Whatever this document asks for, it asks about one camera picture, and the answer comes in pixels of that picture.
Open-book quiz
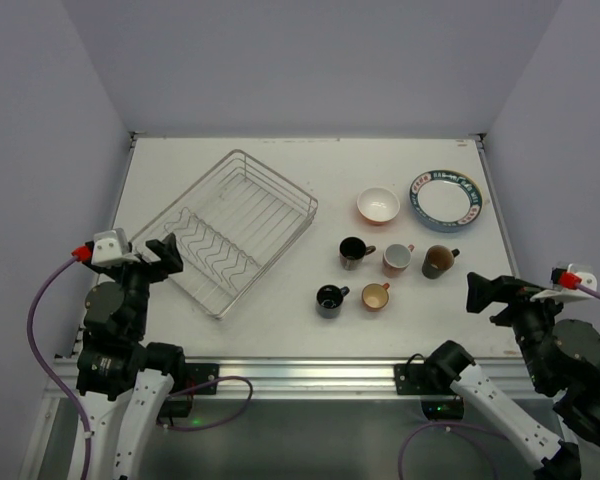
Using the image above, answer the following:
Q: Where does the black mug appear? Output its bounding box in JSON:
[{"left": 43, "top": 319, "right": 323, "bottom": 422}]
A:
[{"left": 421, "top": 245, "right": 460, "bottom": 280}]

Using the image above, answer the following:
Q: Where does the pink textured cup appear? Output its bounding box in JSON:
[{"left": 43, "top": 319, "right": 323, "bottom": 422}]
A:
[{"left": 382, "top": 244, "right": 415, "bottom": 278}]

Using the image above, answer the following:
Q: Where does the dark green plate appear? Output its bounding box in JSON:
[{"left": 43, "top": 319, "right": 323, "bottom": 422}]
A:
[{"left": 408, "top": 169, "right": 484, "bottom": 233}]

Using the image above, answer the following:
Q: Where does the orange red mug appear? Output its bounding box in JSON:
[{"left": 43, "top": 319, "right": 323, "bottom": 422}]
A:
[{"left": 361, "top": 283, "right": 390, "bottom": 311}]

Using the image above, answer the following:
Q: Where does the orange bowl white inside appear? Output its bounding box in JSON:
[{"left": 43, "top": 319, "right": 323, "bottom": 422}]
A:
[{"left": 356, "top": 187, "right": 401, "bottom": 225}]

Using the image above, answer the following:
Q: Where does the brown striped mug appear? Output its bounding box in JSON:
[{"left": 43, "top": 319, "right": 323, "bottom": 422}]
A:
[{"left": 339, "top": 236, "right": 377, "bottom": 271}]

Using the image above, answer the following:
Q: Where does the blue mug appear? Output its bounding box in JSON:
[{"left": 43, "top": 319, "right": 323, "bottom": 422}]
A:
[{"left": 316, "top": 285, "right": 350, "bottom": 319}]

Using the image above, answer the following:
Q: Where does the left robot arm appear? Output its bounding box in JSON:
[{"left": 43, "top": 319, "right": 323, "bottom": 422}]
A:
[{"left": 68, "top": 228, "right": 185, "bottom": 479}]

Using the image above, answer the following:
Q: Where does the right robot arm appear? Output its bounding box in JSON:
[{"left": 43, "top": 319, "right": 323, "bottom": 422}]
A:
[{"left": 423, "top": 268, "right": 600, "bottom": 479}]

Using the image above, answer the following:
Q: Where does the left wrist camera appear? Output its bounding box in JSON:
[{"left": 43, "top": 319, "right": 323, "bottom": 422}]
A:
[{"left": 91, "top": 228, "right": 139, "bottom": 268}]

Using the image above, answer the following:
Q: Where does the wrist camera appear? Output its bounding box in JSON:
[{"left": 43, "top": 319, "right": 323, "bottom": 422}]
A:
[
  {"left": 530, "top": 262, "right": 598, "bottom": 303},
  {"left": 91, "top": 228, "right": 139, "bottom": 268}
]

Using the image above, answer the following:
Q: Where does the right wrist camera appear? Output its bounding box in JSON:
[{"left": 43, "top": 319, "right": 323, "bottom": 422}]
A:
[{"left": 530, "top": 262, "right": 598, "bottom": 303}]

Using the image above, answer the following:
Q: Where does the metal wire dish rack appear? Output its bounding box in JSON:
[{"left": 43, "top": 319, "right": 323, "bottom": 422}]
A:
[{"left": 131, "top": 149, "right": 318, "bottom": 319}]

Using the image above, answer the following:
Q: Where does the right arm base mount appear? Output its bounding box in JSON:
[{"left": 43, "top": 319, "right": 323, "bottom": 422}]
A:
[{"left": 393, "top": 353, "right": 466, "bottom": 422}]

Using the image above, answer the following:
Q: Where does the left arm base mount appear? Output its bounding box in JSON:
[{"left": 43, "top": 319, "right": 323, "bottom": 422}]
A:
[{"left": 157, "top": 361, "right": 220, "bottom": 425}]

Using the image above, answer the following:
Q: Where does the aluminium mounting rail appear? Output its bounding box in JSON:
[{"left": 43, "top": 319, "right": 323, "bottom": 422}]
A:
[{"left": 52, "top": 356, "right": 551, "bottom": 401}]

